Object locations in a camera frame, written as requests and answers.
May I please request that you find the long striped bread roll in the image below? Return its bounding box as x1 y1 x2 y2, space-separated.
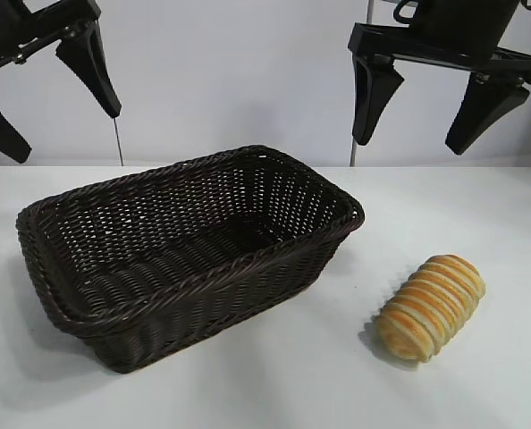
372 253 488 361

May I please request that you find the dark brown woven basket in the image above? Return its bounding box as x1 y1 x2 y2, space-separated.
15 143 366 374

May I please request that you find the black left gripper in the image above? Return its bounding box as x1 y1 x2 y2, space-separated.
0 0 122 164

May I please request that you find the thin dark vertical rod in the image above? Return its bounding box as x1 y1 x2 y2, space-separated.
113 116 123 165

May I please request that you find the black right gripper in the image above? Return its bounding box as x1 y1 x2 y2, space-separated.
347 0 531 156

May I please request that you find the black looped cable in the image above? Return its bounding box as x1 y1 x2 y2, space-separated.
392 0 421 21

